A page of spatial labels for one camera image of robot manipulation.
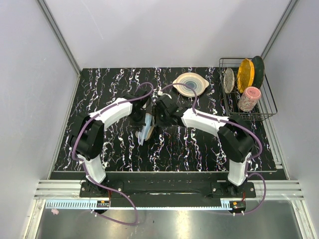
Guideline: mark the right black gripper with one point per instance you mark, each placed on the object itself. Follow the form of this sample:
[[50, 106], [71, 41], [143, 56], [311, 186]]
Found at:
[[169, 124]]

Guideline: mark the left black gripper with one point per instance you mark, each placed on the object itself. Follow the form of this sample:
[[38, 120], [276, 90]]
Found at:
[[140, 124]]

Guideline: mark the light blue cleaning cloth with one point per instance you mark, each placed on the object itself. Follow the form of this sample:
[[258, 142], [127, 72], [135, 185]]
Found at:
[[148, 120]]

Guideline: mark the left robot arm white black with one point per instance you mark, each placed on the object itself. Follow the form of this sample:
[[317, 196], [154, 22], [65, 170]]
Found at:
[[87, 135]]

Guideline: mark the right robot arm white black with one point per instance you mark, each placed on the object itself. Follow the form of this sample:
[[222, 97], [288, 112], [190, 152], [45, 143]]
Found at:
[[235, 139]]

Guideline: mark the beige plate blue rings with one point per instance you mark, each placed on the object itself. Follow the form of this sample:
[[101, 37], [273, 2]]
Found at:
[[190, 84]]

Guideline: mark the grey speckled plate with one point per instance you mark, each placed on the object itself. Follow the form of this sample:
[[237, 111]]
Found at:
[[228, 80]]

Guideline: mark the pink patterned cup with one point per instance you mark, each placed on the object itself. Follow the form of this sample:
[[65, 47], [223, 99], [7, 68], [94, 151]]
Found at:
[[249, 99]]

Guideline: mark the yellow scalloped plate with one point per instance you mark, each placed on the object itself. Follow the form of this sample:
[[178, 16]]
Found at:
[[245, 75]]

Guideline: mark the dark green plate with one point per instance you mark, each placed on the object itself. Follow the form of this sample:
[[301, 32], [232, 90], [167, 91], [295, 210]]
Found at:
[[259, 68]]

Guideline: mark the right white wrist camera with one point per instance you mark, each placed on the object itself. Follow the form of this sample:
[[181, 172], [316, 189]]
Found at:
[[161, 93]]

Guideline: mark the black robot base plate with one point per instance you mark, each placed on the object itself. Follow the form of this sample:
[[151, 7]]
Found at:
[[224, 190]]

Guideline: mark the black wire dish rack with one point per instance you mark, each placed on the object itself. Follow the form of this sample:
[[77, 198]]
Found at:
[[266, 106]]

